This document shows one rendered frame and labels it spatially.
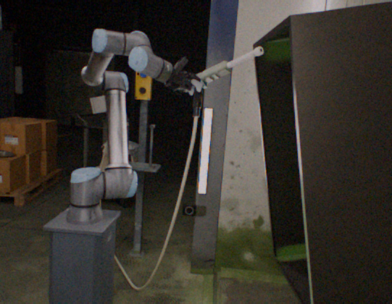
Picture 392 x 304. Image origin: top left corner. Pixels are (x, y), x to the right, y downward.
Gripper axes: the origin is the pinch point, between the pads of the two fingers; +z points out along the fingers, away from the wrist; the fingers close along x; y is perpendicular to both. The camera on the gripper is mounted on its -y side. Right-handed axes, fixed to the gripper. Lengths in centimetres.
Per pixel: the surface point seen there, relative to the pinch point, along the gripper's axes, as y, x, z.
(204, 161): 15, -61, 61
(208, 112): -17, -49, 51
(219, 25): -70, -29, 38
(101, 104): -83, -247, 58
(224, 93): -30, -39, 57
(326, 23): -2, 61, 1
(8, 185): 22, -299, -9
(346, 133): 31, 57, 21
